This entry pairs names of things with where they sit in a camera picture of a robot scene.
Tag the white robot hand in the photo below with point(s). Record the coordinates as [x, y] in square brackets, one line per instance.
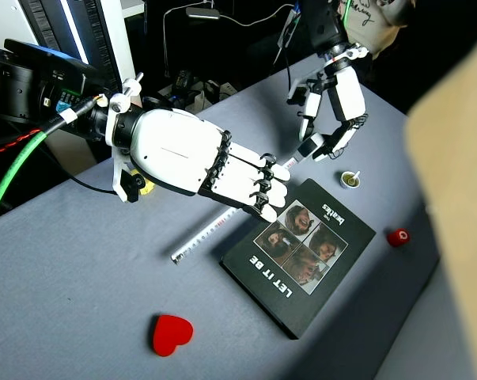
[349, 95]
[171, 154]

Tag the grey tape measure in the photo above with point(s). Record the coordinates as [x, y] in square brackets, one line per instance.
[311, 146]

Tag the black Let It Be album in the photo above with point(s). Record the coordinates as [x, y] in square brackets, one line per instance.
[353, 237]

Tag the yellow toy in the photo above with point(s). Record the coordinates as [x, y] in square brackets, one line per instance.
[147, 188]

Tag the black power adapter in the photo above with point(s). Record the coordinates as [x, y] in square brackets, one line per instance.
[184, 81]

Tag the small white spoon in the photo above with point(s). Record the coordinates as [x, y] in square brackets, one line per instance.
[356, 175]

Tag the white power strip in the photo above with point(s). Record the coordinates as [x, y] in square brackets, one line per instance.
[222, 89]

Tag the small white cup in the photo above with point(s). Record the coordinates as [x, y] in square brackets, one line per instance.
[347, 182]

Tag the grey table cloth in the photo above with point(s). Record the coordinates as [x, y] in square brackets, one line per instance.
[84, 257]

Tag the white computer tower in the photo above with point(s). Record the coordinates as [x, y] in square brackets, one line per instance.
[111, 31]

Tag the grey power adapter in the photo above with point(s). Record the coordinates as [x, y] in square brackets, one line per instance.
[202, 12]

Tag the red round toy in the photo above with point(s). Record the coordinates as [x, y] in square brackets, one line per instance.
[398, 237]

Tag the beige cardboard panel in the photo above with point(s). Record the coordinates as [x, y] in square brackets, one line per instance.
[459, 198]

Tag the red heart block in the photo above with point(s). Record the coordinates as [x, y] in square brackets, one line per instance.
[171, 334]

